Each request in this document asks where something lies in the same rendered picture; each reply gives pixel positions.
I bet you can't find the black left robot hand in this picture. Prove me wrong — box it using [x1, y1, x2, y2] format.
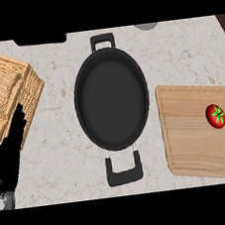
[0, 102, 37, 199]

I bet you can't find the wooden cutting board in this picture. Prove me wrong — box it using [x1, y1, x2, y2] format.
[154, 76, 225, 189]

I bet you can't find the red tomato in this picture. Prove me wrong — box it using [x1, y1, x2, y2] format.
[203, 102, 225, 132]

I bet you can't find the wicker basket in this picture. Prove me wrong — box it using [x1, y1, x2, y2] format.
[0, 40, 54, 154]

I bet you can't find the black appliance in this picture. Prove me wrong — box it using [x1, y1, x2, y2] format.
[13, 32, 69, 50]

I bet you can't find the grey round object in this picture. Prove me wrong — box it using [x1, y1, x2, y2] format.
[133, 21, 160, 33]

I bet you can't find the black two-handled pot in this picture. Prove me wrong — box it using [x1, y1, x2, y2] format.
[65, 28, 161, 191]

